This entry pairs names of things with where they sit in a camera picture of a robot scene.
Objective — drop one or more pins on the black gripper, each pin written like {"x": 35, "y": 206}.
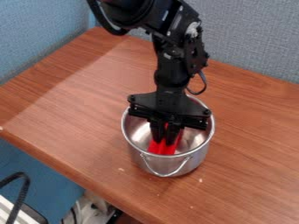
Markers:
{"x": 169, "y": 105}

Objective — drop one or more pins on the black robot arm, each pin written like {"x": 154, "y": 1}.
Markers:
{"x": 173, "y": 22}

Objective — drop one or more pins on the metal pot with handles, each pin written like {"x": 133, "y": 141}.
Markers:
{"x": 159, "y": 159}

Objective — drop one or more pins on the red rectangular block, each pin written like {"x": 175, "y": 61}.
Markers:
{"x": 161, "y": 148}

